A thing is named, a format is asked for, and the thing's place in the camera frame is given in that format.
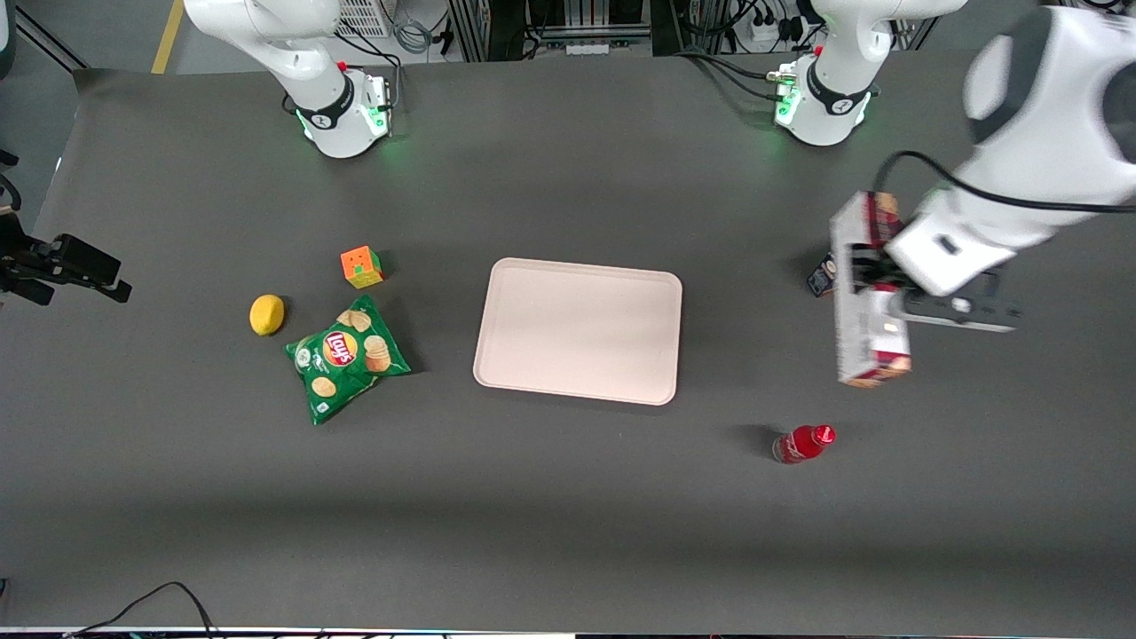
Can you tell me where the red tartan cookie box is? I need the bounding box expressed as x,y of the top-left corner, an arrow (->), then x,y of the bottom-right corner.
830,190 -> 913,389

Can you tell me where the dark grey table mat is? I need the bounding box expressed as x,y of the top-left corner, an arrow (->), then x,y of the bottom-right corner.
0,40 -> 1136,635

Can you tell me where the beige plastic tray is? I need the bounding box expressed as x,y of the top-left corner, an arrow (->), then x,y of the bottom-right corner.
473,257 -> 683,406

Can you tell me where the thin black floor cable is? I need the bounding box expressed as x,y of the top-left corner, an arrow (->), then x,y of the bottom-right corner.
62,580 -> 219,639

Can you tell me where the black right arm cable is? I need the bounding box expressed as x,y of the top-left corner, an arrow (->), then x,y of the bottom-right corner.
0,149 -> 24,212

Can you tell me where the black metal equipment rack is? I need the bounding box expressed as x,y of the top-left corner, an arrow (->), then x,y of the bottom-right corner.
446,0 -> 810,63

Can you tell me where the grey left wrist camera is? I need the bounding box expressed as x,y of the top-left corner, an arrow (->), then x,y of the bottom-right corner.
900,271 -> 1023,335

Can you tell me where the black left base cable bundle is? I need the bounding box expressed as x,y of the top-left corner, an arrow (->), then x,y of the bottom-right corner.
673,48 -> 787,100

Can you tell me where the yellow floor tape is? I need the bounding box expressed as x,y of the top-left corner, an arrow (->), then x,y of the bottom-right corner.
150,0 -> 185,75

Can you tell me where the white perforated box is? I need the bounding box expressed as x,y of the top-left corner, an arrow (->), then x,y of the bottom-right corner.
335,0 -> 393,39

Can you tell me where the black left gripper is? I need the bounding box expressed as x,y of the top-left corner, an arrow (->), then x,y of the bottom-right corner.
848,245 -> 915,299

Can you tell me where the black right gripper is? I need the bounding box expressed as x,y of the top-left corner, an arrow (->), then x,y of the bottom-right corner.
0,209 -> 133,308

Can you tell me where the grey coiled cable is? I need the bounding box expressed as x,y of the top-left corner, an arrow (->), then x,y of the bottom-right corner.
392,0 -> 446,57

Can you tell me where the red soda bottle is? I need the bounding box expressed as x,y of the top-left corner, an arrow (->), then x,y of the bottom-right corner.
771,424 -> 837,465

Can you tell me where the white power strip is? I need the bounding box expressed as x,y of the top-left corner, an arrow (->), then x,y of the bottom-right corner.
744,12 -> 805,47

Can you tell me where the yellow lemon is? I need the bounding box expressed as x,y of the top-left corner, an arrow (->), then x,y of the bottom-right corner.
249,294 -> 286,337

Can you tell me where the green Lay's chips bag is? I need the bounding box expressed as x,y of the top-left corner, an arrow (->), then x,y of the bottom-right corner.
284,296 -> 412,426

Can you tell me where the black right base cable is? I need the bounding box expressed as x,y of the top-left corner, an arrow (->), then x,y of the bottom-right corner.
333,31 -> 406,116

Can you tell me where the colourful puzzle cube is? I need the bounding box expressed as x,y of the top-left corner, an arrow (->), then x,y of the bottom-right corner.
340,245 -> 384,290

